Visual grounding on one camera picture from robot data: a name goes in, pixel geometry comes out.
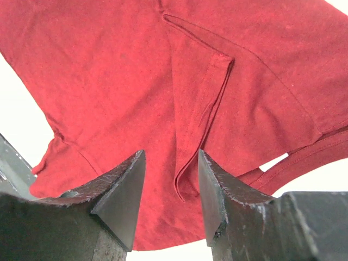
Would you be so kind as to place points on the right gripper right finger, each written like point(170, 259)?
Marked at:
point(242, 223)

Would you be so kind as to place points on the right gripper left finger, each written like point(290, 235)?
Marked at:
point(95, 221)

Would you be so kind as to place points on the dark red t shirt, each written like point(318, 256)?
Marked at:
point(261, 86)

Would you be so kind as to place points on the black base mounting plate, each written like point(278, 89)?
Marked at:
point(16, 173)

